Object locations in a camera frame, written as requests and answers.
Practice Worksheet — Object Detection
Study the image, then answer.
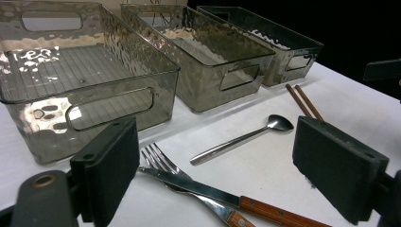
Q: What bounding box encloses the transparent grey plastic bin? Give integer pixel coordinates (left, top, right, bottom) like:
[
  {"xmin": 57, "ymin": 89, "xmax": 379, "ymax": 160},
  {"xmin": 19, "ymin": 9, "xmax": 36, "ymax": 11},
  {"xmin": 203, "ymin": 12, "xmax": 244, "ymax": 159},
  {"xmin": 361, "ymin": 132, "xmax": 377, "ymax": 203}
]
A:
[
  {"xmin": 120, "ymin": 3, "xmax": 276, "ymax": 114},
  {"xmin": 197, "ymin": 5, "xmax": 325, "ymax": 88},
  {"xmin": 0, "ymin": 0, "xmax": 182, "ymax": 166}
]

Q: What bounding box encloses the wooden handled steel fork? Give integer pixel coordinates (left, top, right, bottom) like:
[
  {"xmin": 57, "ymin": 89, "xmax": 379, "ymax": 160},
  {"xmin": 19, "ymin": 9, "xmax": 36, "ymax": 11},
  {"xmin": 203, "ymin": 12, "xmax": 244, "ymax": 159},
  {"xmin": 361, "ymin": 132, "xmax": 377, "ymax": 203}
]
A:
[{"xmin": 140, "ymin": 142, "xmax": 256, "ymax": 227}]

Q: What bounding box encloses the wooden handled steel knife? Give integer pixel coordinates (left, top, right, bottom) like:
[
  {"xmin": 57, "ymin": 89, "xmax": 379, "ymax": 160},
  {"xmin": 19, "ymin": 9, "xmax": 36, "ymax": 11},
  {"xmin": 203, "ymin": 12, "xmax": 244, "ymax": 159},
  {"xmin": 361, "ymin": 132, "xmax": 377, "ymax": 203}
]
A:
[{"xmin": 138, "ymin": 166, "xmax": 332, "ymax": 227}]

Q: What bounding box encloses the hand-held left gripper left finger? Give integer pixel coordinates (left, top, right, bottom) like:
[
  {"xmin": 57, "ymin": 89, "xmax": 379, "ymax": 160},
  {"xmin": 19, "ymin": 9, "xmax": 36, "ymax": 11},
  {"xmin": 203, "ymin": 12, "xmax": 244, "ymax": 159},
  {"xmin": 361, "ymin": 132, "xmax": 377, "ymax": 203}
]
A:
[{"xmin": 69, "ymin": 116, "xmax": 141, "ymax": 227}]

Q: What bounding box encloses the steel spoon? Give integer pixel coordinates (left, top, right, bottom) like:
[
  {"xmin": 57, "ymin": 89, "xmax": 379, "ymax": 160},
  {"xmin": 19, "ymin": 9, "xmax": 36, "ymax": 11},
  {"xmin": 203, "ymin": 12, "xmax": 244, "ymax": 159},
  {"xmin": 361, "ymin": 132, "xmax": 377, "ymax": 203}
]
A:
[{"xmin": 189, "ymin": 113, "xmax": 295, "ymax": 166}]

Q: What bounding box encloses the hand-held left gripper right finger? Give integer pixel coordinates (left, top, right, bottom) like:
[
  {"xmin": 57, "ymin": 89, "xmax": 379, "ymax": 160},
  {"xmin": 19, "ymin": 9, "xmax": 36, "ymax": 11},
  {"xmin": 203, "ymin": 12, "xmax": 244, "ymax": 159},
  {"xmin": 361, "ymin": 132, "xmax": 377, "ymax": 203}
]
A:
[{"xmin": 292, "ymin": 115, "xmax": 390, "ymax": 225}]

